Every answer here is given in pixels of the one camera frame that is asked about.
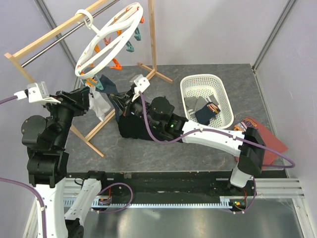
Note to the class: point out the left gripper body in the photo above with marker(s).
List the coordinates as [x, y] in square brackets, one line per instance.
[66, 109]

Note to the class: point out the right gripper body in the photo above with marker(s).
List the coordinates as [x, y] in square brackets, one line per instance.
[136, 107]

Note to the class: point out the grey sock with white stripes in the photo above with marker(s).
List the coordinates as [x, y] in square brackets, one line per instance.
[190, 104]

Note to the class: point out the dark navy sock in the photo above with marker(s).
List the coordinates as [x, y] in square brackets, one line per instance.
[206, 113]

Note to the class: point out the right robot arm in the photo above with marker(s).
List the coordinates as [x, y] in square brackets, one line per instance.
[247, 146]

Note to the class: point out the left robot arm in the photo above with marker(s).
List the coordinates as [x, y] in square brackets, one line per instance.
[45, 139]

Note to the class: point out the white round clip hanger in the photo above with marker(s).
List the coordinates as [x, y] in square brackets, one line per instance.
[109, 40]

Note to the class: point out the black folded garment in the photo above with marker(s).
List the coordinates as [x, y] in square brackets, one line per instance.
[134, 127]

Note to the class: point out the white sock black stripes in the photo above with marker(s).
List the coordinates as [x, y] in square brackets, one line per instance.
[98, 104]

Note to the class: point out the white perforated laundry basket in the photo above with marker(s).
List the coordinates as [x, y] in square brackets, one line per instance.
[198, 90]

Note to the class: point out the metal rack rod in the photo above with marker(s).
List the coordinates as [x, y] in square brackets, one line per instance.
[57, 41]

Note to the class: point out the red printed t-shirt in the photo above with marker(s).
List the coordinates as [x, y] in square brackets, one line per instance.
[269, 139]

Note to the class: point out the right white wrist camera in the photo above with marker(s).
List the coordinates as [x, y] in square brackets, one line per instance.
[141, 84]

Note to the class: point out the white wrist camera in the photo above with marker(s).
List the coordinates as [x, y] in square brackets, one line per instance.
[141, 84]
[36, 93]

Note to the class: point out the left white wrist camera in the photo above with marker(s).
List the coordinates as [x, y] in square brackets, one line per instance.
[36, 93]

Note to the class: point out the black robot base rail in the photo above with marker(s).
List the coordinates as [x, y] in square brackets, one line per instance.
[172, 187]

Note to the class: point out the white slotted cable duct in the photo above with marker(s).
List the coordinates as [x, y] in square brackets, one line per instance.
[223, 204]

